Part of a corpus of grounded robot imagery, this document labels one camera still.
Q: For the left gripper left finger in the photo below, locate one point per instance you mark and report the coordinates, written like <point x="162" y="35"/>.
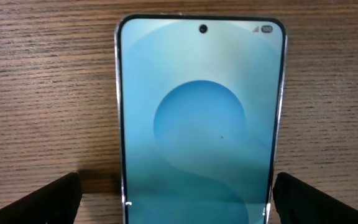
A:
<point x="57" y="202"/>

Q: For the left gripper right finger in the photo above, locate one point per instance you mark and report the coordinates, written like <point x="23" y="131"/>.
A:
<point x="299" y="203"/>

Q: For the Galaxy S25 smartphone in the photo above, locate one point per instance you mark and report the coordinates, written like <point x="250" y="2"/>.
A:
<point x="199" y="100"/>

